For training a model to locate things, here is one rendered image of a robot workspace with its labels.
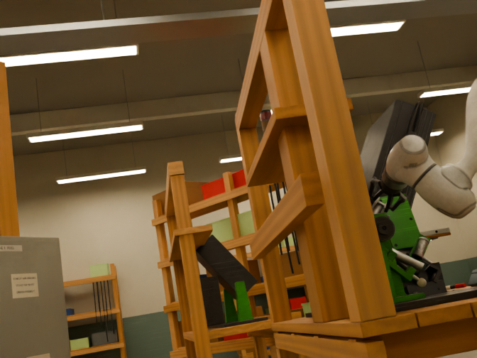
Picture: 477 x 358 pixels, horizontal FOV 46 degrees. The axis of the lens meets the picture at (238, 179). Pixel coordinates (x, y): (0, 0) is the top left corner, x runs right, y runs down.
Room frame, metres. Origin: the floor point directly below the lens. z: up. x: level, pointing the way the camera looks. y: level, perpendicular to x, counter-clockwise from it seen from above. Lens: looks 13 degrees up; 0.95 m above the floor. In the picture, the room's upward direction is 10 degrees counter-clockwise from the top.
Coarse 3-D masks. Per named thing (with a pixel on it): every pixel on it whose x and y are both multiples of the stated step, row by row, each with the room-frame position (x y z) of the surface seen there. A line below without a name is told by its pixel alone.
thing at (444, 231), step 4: (444, 228) 2.19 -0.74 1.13; (448, 228) 2.19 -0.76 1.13; (420, 232) 2.18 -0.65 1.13; (424, 232) 2.18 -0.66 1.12; (428, 232) 2.18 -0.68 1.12; (432, 232) 2.18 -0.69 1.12; (436, 232) 2.19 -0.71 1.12; (440, 232) 2.19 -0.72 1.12; (444, 232) 2.19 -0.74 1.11; (448, 232) 2.19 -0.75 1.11; (428, 236) 2.18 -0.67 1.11; (432, 236) 2.18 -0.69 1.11; (436, 236) 2.19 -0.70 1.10; (440, 236) 2.19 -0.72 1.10
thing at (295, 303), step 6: (288, 240) 10.69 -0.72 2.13; (282, 246) 10.81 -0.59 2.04; (294, 246) 10.62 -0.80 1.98; (306, 288) 11.12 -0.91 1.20; (306, 294) 11.12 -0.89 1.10; (234, 300) 10.43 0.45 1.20; (294, 300) 10.67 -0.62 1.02; (300, 300) 10.70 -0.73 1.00; (306, 300) 10.71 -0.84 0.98; (258, 306) 10.57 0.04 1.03; (294, 306) 10.67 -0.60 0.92; (300, 306) 10.69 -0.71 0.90; (258, 312) 10.56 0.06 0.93; (240, 354) 10.76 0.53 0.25; (246, 354) 10.45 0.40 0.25; (252, 354) 10.42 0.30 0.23; (270, 354) 10.48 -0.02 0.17
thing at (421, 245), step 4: (420, 240) 2.00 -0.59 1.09; (424, 240) 2.00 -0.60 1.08; (428, 240) 2.00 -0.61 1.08; (420, 244) 2.00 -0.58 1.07; (424, 244) 2.00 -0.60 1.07; (416, 248) 2.00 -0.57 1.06; (420, 248) 1.99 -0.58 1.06; (424, 248) 2.00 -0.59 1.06; (412, 252) 2.00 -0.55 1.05; (416, 252) 1.98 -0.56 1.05; (420, 252) 1.99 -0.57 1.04; (412, 256) 2.01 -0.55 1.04; (420, 256) 1.98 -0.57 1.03
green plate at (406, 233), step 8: (384, 200) 2.07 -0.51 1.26; (400, 208) 2.07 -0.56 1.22; (408, 208) 2.07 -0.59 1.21; (392, 216) 2.06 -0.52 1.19; (400, 216) 2.06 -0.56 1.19; (408, 216) 2.06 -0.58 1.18; (400, 224) 2.05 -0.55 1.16; (408, 224) 2.05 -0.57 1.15; (416, 224) 2.05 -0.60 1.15; (400, 232) 2.04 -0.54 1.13; (408, 232) 2.04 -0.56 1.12; (416, 232) 2.05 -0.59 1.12; (392, 240) 2.03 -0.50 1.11; (400, 240) 2.03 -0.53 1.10; (408, 240) 2.03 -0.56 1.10; (400, 248) 2.02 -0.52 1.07; (408, 248) 2.03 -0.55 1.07
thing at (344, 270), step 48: (288, 0) 1.40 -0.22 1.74; (288, 48) 1.76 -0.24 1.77; (288, 96) 1.76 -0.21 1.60; (336, 96) 1.38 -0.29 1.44; (240, 144) 2.81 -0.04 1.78; (288, 144) 1.76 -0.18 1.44; (336, 144) 1.38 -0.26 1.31; (336, 192) 1.37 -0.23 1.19; (336, 240) 1.43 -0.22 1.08; (336, 288) 1.76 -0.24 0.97; (384, 288) 1.38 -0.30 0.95
